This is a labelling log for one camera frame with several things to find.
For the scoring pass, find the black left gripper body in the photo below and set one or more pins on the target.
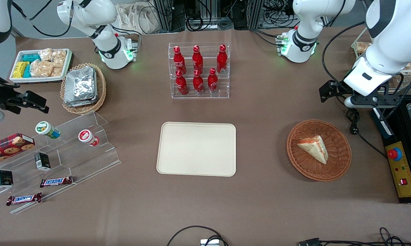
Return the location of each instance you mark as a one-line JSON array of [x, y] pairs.
[[340, 88]]

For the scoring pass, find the triangle sandwich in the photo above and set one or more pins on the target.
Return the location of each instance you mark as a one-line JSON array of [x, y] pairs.
[[316, 148]]

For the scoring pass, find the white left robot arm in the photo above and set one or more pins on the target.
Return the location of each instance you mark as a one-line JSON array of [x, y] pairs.
[[390, 51]]

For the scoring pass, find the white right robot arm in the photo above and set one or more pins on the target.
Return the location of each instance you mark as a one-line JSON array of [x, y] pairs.
[[89, 13]]

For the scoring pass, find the white rectangular snack tray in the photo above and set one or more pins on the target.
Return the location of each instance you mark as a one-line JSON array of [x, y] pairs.
[[17, 80]]

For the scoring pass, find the light wicker basket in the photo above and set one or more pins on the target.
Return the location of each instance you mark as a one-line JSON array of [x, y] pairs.
[[101, 92]]

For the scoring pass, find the brown round wicker basket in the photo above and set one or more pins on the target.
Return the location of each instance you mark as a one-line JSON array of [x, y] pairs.
[[339, 164]]

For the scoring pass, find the cream plastic tray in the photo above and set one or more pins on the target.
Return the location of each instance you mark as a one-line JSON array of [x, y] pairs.
[[196, 149]]

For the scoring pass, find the green lid yogurt cup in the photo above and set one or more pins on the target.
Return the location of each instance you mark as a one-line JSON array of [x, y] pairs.
[[46, 129]]

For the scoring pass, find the teal snack pack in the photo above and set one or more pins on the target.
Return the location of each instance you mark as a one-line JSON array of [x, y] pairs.
[[27, 71], [31, 57]]

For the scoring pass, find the clear bag of crackers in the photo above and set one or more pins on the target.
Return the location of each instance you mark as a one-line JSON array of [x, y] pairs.
[[41, 69], [56, 71], [45, 54], [59, 58]]

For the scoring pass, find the yellow snack pack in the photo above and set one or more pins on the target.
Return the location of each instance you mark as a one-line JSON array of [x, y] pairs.
[[20, 69]]

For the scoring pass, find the red cookie box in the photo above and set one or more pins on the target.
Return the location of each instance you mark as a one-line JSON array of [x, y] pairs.
[[7, 147]]

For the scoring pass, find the clear bag of rice snacks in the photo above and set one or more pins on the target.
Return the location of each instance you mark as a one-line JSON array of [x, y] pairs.
[[362, 48]]

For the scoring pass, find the silver foil pack stack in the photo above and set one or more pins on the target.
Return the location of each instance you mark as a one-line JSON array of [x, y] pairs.
[[80, 87]]

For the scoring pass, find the small black box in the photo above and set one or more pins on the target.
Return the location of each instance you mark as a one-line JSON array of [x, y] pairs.
[[42, 161], [3, 179]]

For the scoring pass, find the red lid yogurt cup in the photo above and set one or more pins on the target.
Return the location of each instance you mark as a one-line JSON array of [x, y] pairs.
[[86, 136]]

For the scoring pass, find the black appliance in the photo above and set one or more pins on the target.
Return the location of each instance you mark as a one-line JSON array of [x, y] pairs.
[[402, 118]]

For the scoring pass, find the clear acrylic step display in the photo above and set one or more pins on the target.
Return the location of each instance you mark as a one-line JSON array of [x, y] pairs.
[[89, 164]]

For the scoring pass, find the brown snickers bar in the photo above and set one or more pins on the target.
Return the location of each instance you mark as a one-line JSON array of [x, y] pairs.
[[24, 199], [56, 181]]

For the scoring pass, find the clear acrylic bottle rack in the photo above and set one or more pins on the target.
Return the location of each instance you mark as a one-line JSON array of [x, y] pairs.
[[222, 89]]

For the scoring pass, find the red cola bottle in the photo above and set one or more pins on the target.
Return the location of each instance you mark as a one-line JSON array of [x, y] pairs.
[[197, 59], [212, 83], [179, 61], [222, 60], [181, 85], [198, 83]]

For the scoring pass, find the beige cloth bag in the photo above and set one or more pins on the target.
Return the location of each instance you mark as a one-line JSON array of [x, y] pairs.
[[133, 17]]

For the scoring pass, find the small white device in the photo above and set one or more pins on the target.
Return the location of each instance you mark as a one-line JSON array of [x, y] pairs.
[[209, 242]]

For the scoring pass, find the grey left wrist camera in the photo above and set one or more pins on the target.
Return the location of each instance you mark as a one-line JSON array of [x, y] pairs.
[[369, 101]]

